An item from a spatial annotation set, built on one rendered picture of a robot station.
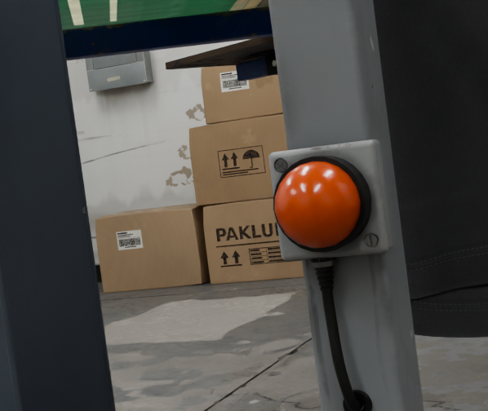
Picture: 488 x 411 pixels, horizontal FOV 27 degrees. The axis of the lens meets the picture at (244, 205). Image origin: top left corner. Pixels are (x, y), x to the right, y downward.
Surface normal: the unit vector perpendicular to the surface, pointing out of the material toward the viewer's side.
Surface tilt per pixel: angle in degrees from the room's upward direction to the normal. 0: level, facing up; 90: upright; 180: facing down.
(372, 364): 90
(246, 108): 92
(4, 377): 90
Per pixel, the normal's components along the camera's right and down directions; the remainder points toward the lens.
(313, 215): -0.19, 0.25
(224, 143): -0.45, 0.10
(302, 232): -0.40, 0.58
